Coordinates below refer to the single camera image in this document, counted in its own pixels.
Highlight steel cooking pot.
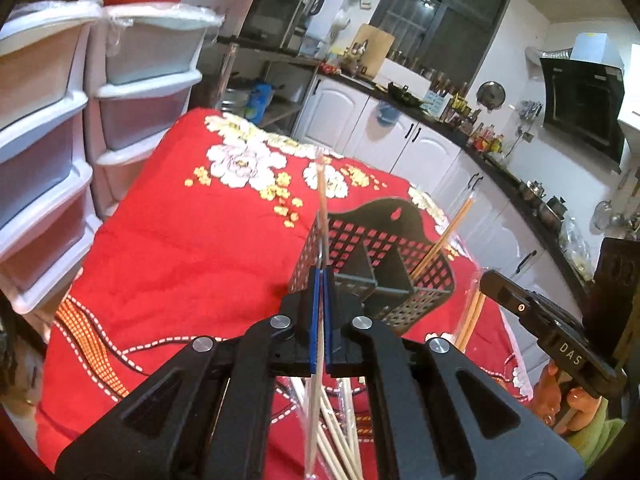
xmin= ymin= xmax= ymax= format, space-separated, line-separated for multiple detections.
xmin=220 ymin=87 xmax=251 ymax=116

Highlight hanging steel pot lid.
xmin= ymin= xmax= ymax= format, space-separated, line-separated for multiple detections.
xmin=475 ymin=80 xmax=506 ymax=111

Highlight white plastic drawer unit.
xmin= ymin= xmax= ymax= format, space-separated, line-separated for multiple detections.
xmin=85 ymin=2 xmax=223 ymax=221

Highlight metal kitchen shelf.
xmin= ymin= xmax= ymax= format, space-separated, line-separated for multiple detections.
xmin=215 ymin=35 xmax=321 ymax=136

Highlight black microwave oven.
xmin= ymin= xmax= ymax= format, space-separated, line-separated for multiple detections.
xmin=240 ymin=0 xmax=306 ymax=51

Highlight light blue utensil holder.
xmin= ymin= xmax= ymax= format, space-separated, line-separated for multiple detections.
xmin=425 ymin=87 xmax=451 ymax=118

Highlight red floral blanket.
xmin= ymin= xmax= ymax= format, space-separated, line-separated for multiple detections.
xmin=35 ymin=107 xmax=536 ymax=480

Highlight row of condiment bottles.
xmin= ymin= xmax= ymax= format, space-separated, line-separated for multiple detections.
xmin=440 ymin=90 xmax=506 ymax=156

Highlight black range hood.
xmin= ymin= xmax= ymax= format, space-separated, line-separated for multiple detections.
xmin=540 ymin=57 xmax=626 ymax=161

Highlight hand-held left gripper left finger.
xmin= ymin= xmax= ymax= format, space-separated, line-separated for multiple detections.
xmin=54 ymin=266 xmax=327 ymax=480

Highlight hanging steel strainer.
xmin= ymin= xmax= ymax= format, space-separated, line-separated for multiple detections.
xmin=592 ymin=200 xmax=640 ymax=233

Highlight wooden cutting board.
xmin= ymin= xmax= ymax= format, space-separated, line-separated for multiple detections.
xmin=350 ymin=24 xmax=396 ymax=78

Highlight black kitchen countertop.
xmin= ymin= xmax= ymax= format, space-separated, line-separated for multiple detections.
xmin=320 ymin=67 xmax=596 ymax=291

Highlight white kitchen cabinets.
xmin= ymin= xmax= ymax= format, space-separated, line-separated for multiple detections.
xmin=295 ymin=75 xmax=591 ymax=311

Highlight person's right hand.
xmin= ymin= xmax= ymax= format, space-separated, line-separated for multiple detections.
xmin=532 ymin=360 xmax=608 ymax=431

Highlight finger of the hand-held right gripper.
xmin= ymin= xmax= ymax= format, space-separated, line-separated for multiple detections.
xmin=479 ymin=270 xmax=586 ymax=336

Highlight black wok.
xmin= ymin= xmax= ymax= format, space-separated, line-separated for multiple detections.
xmin=387 ymin=82 xmax=426 ymax=106

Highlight dark framed window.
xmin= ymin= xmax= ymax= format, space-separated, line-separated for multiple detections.
xmin=370 ymin=0 xmax=513 ymax=81

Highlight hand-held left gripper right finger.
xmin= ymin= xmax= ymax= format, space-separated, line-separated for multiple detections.
xmin=324 ymin=269 xmax=587 ymax=480

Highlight blue bag on cabinet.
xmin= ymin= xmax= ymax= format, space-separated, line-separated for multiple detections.
xmin=375 ymin=100 xmax=401 ymax=128

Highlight wooden chopstick pair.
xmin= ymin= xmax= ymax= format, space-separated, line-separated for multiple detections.
xmin=300 ymin=152 xmax=333 ymax=480
xmin=290 ymin=377 xmax=365 ymax=480
xmin=340 ymin=377 xmax=359 ymax=461
xmin=410 ymin=195 xmax=476 ymax=281
xmin=452 ymin=285 xmax=490 ymax=353

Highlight grey plastic utensil basket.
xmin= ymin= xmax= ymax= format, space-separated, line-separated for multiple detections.
xmin=287 ymin=199 xmax=457 ymax=336

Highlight blue plastic jug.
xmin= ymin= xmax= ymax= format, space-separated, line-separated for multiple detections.
xmin=245 ymin=82 xmax=273 ymax=123

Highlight steel pots on counter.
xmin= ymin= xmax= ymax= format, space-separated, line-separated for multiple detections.
xmin=517 ymin=180 xmax=568 ymax=226

